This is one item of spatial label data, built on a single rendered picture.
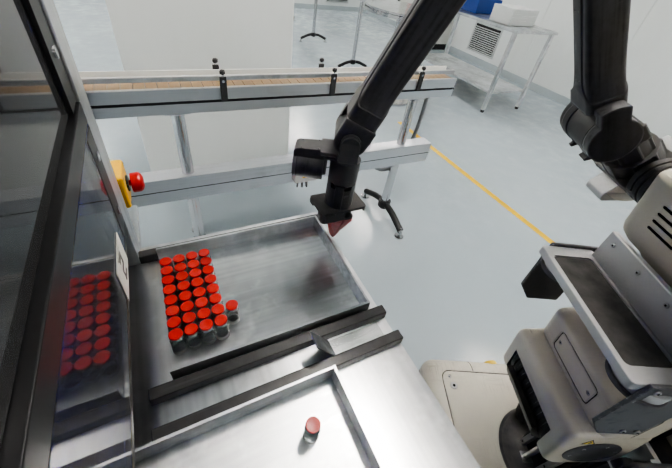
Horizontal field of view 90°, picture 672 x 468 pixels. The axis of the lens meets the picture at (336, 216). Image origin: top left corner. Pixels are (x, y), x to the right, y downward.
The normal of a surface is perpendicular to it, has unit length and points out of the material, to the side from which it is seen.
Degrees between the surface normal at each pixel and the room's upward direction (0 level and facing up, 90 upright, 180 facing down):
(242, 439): 0
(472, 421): 0
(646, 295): 90
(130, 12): 90
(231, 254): 0
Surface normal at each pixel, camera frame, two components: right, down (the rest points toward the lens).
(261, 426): 0.13, -0.76
